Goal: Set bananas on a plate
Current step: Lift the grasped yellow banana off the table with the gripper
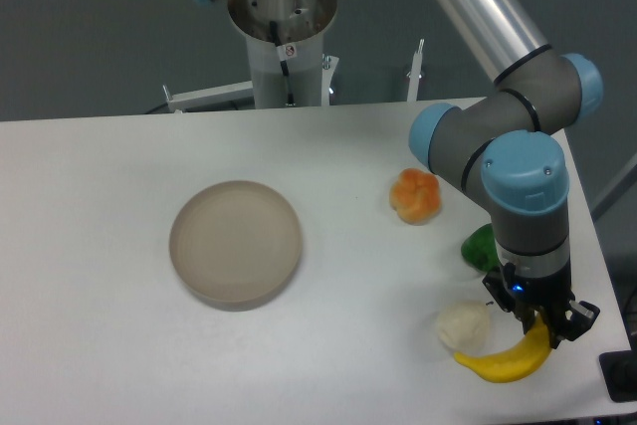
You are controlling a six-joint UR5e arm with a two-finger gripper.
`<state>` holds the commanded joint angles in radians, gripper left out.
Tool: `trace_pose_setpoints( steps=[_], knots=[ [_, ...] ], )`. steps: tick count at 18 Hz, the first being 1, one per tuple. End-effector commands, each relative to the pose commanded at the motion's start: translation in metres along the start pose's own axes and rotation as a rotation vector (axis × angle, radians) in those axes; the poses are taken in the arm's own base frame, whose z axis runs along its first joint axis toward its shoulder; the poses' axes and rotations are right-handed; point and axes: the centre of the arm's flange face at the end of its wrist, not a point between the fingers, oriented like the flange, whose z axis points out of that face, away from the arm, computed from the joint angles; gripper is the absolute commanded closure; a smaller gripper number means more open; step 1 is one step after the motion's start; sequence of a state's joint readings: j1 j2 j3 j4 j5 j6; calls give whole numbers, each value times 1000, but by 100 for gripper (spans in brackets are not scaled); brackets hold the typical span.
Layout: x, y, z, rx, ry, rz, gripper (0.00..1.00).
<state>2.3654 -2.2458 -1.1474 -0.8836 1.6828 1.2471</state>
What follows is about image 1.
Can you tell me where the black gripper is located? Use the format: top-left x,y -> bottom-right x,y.
482,261 -> 599,348

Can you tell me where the green toy vegetable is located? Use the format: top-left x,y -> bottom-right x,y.
461,224 -> 500,273

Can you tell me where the white metal bracket left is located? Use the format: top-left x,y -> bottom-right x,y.
162,81 -> 253,112

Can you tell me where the white metal bracket right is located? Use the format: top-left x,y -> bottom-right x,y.
406,38 -> 426,102

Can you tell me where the beige round plate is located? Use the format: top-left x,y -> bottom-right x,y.
169,180 -> 303,312

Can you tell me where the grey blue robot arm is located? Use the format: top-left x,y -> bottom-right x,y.
212,0 -> 603,346

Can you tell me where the yellow toy banana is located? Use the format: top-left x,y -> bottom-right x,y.
453,315 -> 552,383

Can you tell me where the white metal bracket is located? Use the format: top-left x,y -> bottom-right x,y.
406,38 -> 426,102
162,81 -> 253,112

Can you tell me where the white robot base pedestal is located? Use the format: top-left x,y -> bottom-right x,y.
228,0 -> 337,109

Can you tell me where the orange bread roll toy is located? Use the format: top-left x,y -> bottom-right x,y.
389,168 -> 442,225

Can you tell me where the black base cable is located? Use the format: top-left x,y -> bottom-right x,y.
269,20 -> 298,107

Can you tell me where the black device at edge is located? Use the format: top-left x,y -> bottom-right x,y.
599,350 -> 636,403

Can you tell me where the white toy garlic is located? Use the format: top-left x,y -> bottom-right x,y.
435,301 -> 491,351

